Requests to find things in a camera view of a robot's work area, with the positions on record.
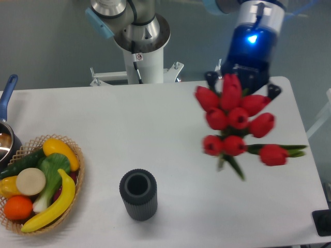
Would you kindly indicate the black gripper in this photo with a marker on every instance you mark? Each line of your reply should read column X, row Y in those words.
column 249, row 57

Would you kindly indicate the red tulip bouquet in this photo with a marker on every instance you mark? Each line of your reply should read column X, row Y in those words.
column 234, row 113

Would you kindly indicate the dark grey ribbed vase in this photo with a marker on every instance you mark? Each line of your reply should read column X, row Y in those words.
column 138, row 190

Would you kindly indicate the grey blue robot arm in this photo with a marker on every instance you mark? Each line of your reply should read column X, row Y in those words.
column 265, row 14

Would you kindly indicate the black device at edge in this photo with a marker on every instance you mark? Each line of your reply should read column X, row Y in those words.
column 321, row 220

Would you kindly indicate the green bok choy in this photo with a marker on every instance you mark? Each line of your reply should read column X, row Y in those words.
column 49, row 166

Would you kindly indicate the yellow banana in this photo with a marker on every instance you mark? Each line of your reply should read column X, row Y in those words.
column 56, row 209

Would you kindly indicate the woven wicker basket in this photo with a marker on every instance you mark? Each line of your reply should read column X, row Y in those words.
column 32, row 146

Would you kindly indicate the dark green cucumber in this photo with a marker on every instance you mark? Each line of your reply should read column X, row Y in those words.
column 28, row 161

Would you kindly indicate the beige round disc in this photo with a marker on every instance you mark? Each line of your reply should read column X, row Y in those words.
column 30, row 181

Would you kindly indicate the orange fruit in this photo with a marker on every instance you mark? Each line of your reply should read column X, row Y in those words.
column 18, row 208

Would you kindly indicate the yellow bell pepper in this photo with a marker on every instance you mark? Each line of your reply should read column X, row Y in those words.
column 9, row 188

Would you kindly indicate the white frame at right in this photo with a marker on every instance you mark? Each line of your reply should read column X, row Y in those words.
column 322, row 116

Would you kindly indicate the blue handled saucepan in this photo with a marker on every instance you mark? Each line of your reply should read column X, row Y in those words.
column 10, row 143

